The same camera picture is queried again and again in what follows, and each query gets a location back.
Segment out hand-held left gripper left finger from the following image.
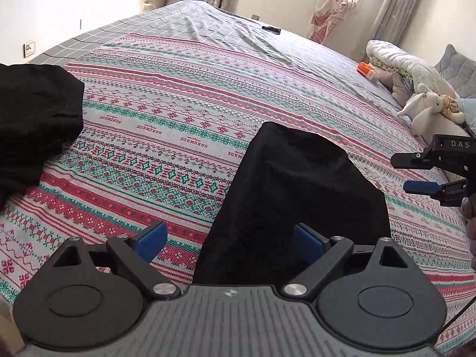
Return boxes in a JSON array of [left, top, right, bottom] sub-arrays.
[[52, 221, 181, 300]]

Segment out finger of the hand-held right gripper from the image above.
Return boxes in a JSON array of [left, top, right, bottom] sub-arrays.
[[403, 180, 444, 196], [390, 152, 434, 169]]

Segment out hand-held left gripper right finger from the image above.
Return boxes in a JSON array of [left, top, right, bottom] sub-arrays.
[[281, 223, 410, 300]]

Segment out black pants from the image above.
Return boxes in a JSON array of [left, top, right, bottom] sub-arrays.
[[192, 121, 392, 287]]

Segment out person's right hand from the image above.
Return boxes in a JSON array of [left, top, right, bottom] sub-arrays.
[[460, 196, 476, 228]]

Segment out grey plush long pillow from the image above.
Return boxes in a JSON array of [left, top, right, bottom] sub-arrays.
[[437, 113, 475, 138]]

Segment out white plush rabbit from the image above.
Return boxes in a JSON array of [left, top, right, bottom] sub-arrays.
[[396, 83, 444, 137]]

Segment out grey quilted pillow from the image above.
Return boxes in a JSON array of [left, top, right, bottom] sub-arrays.
[[434, 44, 476, 100]]

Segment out folded white floral quilt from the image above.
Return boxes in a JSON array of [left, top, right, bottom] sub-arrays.
[[366, 39, 456, 99]]

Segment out red green patterned blanket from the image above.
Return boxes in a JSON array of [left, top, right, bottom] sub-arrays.
[[0, 33, 476, 354]]

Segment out pale curtain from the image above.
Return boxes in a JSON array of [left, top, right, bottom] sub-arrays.
[[355, 0, 428, 50]]

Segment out pink white hanging cloth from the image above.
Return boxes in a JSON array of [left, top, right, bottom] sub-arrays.
[[307, 0, 358, 44]]

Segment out folded black garment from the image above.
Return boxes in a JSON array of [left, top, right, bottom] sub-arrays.
[[0, 63, 86, 212]]

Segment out black cable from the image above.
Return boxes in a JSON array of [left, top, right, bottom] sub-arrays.
[[442, 297, 476, 341]]

